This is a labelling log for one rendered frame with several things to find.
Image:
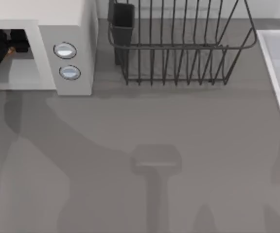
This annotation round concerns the small round microwave knob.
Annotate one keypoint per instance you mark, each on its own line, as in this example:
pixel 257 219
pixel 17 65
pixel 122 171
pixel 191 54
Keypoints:
pixel 70 72

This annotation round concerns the pale microwave oven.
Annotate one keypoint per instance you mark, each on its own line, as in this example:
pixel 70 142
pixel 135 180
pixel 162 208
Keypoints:
pixel 67 17

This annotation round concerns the small brown bread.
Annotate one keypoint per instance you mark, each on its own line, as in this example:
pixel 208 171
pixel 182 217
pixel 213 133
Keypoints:
pixel 11 50

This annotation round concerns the dark utensil holder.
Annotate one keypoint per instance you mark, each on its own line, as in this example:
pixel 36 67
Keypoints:
pixel 121 21

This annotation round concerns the large round microwave knob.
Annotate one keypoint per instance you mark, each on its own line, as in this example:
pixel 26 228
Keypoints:
pixel 65 50

